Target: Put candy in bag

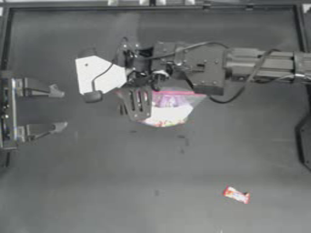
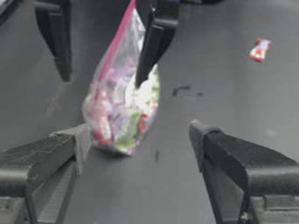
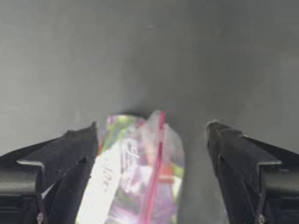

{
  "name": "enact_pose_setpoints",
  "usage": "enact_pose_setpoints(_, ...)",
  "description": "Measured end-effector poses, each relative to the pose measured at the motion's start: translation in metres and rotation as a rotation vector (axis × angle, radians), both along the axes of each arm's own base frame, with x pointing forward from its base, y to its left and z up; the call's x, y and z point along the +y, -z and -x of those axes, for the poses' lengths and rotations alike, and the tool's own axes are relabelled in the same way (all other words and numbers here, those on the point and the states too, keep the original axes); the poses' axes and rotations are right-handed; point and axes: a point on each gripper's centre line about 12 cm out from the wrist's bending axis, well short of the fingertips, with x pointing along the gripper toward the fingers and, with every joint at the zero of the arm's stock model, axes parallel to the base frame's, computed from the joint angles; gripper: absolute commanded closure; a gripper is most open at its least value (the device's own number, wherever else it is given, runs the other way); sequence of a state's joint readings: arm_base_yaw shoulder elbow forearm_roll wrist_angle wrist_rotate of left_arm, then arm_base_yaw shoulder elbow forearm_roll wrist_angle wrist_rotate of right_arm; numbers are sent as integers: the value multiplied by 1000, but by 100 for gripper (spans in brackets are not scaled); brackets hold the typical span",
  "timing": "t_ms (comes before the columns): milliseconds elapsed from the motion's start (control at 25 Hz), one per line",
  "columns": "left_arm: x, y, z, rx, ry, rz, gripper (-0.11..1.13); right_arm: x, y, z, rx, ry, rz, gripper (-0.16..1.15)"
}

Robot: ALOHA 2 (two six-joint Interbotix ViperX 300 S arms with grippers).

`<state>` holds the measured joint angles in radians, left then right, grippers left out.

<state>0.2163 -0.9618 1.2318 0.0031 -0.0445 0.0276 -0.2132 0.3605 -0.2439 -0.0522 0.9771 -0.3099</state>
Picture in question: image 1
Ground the black looping arm cable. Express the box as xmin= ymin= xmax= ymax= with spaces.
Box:
xmin=209 ymin=48 xmax=285 ymax=105

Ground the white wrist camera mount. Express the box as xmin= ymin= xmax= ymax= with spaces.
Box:
xmin=75 ymin=55 xmax=129 ymax=96

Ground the clear bag with pink zip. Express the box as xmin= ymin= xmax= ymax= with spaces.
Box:
xmin=115 ymin=87 xmax=210 ymax=127

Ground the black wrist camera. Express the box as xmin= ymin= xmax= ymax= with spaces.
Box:
xmin=83 ymin=90 xmax=103 ymax=104

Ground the purple candy packet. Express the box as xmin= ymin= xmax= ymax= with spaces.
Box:
xmin=155 ymin=94 xmax=181 ymax=107

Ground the red candy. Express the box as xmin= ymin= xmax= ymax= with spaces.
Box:
xmin=223 ymin=186 xmax=251 ymax=205

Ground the thin black camera cable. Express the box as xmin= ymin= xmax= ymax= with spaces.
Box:
xmin=91 ymin=36 xmax=130 ymax=93

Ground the black table frame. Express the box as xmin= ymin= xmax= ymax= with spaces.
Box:
xmin=0 ymin=0 xmax=311 ymax=104

